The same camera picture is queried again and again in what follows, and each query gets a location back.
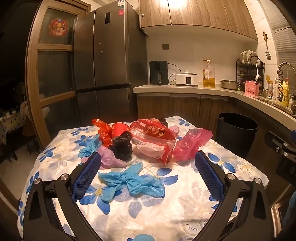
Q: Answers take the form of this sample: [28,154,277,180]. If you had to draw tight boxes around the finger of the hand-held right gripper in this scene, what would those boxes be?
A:
[264,130,290,154]

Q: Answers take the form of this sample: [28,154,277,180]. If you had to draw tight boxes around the blue floral white tablecloth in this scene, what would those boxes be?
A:
[17,115,269,241]

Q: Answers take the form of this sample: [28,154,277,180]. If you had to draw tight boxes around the hanging metal slotted spatula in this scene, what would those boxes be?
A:
[263,31,272,60]

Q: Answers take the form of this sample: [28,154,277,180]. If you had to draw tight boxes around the red crinkled plastic bag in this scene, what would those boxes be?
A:
[91,119,114,147]

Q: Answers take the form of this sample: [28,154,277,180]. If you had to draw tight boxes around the cooking oil bottle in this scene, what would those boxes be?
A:
[203,60,216,88]

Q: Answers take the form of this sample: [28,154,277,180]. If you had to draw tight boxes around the white detergent bottle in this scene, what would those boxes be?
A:
[272,78,279,103]

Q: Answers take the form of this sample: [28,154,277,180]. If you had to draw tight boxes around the steel kitchen faucet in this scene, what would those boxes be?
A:
[277,62,296,100]

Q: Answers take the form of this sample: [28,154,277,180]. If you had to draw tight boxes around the dark steel refrigerator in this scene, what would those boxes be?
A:
[73,0,148,127]

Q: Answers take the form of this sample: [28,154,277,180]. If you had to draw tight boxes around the white rice cooker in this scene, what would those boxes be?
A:
[176,71,199,87]

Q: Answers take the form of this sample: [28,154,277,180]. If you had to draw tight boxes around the white kitchen countertop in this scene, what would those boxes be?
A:
[133,84,296,121]

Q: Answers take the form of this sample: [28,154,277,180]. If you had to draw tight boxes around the red paper cup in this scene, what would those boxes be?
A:
[111,122,130,141]

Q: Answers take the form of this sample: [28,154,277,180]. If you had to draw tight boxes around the person's left hand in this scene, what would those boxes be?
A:
[126,234,151,241]

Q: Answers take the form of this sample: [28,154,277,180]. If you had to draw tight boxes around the black trash bin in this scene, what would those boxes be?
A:
[215,112,259,160]

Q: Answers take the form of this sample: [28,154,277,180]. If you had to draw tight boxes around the small blue plastic bag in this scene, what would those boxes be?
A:
[78,134,102,158]

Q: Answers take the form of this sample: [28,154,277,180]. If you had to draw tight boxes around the wooden lower cabinets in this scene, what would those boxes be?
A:
[136,93,292,209]

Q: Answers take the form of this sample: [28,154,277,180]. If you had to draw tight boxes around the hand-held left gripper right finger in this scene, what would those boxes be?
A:
[195,150,272,241]

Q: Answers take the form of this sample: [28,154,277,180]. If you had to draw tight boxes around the window blinds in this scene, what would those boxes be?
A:
[266,0,296,77]

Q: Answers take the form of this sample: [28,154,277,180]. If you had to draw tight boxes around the black dish rack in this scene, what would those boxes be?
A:
[236,56,265,90]

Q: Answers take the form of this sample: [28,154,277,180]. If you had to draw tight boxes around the wooden upper cabinets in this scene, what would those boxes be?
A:
[138,0,258,42]

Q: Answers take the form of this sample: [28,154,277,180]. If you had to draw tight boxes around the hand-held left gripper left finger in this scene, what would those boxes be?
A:
[23,151,102,241]

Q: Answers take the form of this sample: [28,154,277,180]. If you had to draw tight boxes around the pink utensil basket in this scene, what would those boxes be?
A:
[245,80,261,96]

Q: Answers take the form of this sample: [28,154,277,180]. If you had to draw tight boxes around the black spiral wire holder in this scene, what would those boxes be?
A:
[277,71,286,102]

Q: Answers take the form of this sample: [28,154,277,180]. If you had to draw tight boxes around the red flower door decal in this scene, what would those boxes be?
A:
[48,19,69,36]

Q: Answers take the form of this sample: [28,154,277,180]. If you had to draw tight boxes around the wooden glass panel door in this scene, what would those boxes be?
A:
[25,0,93,149]

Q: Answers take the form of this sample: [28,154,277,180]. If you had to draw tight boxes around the wooden cabinets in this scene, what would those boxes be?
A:
[136,93,292,209]
[138,0,258,42]

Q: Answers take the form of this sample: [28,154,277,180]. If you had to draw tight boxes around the polka dot dining table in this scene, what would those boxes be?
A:
[0,111,26,142]

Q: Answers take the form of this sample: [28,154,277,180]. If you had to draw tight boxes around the pink translucent plastic bag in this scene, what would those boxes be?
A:
[171,128,213,163]

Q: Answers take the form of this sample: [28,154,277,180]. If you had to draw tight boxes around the large blue plastic bag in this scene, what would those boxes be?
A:
[98,162,166,198]

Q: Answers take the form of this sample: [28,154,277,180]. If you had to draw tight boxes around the black air fryer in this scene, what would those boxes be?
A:
[149,61,168,86]

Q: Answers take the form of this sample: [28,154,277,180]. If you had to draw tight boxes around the red and white snack bag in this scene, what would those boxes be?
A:
[129,119,177,166]

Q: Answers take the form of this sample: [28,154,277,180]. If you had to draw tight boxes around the black power cable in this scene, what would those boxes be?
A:
[167,62,183,85]

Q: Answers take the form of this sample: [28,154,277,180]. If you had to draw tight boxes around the steel mixing bowl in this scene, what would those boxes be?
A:
[220,79,241,90]

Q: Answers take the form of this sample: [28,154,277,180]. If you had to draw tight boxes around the yellow detergent bottle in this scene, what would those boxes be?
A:
[280,78,290,107]

